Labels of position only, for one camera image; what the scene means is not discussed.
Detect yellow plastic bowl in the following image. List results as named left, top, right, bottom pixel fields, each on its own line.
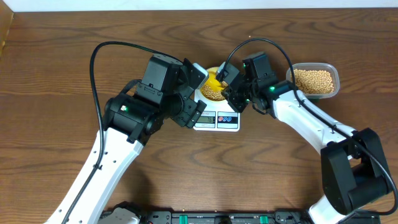
left=200, top=66, right=229, bottom=102

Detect soybeans in yellow bowl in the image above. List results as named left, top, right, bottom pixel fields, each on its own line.
left=200, top=82, right=228, bottom=101

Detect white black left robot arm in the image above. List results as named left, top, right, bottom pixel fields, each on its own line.
left=47, top=54, right=209, bottom=223

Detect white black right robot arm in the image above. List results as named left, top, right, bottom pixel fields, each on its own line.
left=216, top=52, right=397, bottom=223

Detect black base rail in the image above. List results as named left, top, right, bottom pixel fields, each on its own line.
left=99, top=202, right=381, bottom=224

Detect white digital kitchen scale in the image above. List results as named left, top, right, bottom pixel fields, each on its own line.
left=192, top=74, right=241, bottom=133

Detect yellow measuring scoop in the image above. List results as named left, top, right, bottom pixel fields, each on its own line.
left=205, top=72, right=224, bottom=92

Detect clear plastic container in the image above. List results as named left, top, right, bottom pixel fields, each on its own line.
left=293, top=62, right=340, bottom=100

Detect soybeans pile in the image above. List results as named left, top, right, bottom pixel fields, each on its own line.
left=294, top=69, right=334, bottom=94

